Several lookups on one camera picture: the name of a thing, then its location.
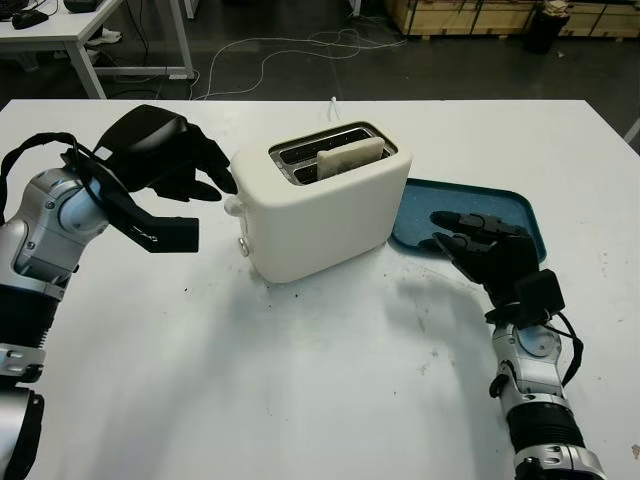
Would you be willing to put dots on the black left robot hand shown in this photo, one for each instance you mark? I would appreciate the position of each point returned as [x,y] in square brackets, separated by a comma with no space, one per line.
[145,145]

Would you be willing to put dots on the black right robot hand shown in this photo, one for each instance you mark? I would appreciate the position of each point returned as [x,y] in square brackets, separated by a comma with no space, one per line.
[505,255]

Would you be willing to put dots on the white bread slice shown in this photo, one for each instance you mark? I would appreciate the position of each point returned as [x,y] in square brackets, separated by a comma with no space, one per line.
[350,156]

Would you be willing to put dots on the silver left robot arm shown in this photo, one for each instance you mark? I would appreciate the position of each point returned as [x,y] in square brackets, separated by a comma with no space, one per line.
[45,235]

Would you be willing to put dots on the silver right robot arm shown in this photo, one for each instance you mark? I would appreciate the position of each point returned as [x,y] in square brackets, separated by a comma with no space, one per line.
[540,395]

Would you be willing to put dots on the blue plastic tray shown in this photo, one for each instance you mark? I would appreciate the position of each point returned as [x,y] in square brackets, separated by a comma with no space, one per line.
[450,200]

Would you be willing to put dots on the silver toaster knob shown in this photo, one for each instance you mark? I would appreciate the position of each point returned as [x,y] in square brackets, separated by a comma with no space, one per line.
[244,246]

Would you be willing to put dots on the white two-slot toaster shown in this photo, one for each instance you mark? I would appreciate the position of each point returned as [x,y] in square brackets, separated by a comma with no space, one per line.
[325,220]

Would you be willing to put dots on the white crumpled cloth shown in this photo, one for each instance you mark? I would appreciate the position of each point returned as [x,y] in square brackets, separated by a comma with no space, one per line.
[106,37]

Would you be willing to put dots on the white office desk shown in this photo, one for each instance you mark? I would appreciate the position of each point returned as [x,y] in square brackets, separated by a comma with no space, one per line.
[55,27]

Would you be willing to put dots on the black electronic device box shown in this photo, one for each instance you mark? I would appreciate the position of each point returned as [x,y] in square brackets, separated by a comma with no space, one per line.
[82,5]

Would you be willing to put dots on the black computer mouse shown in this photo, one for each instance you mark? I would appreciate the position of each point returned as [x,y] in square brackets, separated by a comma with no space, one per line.
[30,20]

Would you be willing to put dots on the black trash bin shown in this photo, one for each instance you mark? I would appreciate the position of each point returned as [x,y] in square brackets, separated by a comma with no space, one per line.
[545,30]

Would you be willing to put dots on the wooden shipping crate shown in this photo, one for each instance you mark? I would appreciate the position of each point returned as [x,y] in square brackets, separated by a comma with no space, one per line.
[475,17]

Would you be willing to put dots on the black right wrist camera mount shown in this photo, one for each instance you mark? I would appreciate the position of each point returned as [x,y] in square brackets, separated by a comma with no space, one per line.
[542,295]

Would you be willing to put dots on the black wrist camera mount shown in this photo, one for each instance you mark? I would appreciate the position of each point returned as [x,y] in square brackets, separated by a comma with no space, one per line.
[170,235]
[542,295]

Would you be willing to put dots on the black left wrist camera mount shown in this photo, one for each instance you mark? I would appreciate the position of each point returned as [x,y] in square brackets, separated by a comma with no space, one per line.
[170,235]

